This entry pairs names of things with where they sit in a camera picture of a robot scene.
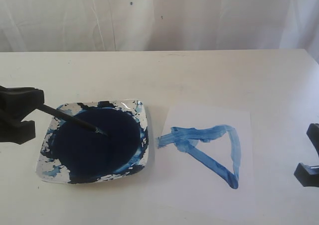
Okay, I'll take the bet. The black paintbrush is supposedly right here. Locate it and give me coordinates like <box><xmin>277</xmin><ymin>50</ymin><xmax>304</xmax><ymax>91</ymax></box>
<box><xmin>37</xmin><ymin>104</ymin><xmax>108</xmax><ymax>136</ymax></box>

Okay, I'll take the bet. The white dish with blue paint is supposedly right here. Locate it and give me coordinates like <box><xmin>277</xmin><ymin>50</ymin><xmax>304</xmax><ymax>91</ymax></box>
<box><xmin>35</xmin><ymin>99</ymin><xmax>149</xmax><ymax>184</ymax></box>

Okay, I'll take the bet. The white backdrop cloth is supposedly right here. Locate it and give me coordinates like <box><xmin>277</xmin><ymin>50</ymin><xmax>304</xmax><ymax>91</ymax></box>
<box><xmin>0</xmin><ymin>0</ymin><xmax>319</xmax><ymax>55</ymax></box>

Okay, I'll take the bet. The white paper sheet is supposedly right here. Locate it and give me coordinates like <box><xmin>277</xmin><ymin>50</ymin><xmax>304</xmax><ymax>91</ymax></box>
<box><xmin>147</xmin><ymin>105</ymin><xmax>255</xmax><ymax>215</ymax></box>

